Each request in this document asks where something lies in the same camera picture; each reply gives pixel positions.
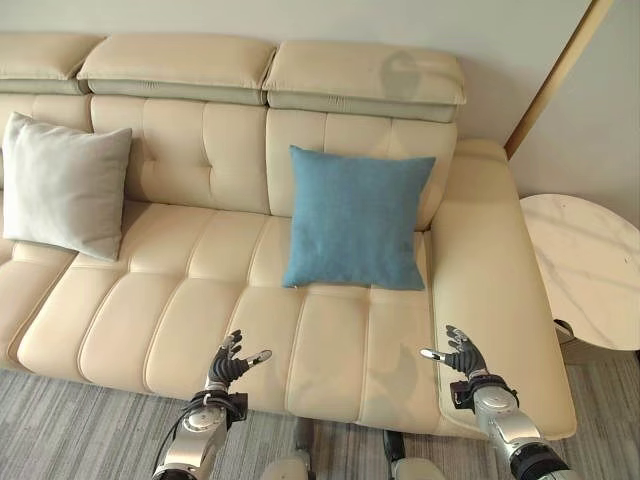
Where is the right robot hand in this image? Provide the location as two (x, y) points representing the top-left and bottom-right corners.
(418, 324), (487, 375)

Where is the light grey square cushion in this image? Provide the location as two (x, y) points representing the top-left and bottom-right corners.
(1, 111), (134, 263)

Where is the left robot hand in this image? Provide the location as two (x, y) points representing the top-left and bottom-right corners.
(205, 328), (274, 392)

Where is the cream leather sofa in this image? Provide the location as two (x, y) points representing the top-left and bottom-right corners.
(0, 31), (578, 441)

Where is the blue square cushion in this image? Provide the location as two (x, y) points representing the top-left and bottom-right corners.
(281, 144), (437, 292)

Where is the round white marble side table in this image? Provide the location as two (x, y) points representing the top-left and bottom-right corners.
(518, 193), (640, 352)

